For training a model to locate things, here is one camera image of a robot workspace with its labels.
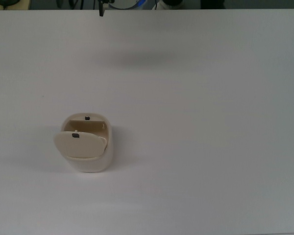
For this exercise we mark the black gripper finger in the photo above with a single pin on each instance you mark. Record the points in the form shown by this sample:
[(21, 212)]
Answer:
[(102, 8)]

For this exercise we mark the small cream bin with lid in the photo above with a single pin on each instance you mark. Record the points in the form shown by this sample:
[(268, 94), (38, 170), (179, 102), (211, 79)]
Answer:
[(85, 147)]

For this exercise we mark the white and blue round container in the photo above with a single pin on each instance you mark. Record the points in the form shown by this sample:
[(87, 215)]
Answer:
[(137, 3)]

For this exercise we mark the pale round background object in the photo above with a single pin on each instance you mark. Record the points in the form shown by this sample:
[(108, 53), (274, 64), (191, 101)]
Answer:
[(172, 2)]

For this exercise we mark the light wooden desk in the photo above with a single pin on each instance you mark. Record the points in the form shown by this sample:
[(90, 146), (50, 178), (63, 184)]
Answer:
[(24, 4)]

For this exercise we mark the black round object on desk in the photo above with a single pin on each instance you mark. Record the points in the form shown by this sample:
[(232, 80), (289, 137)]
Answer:
[(7, 2)]

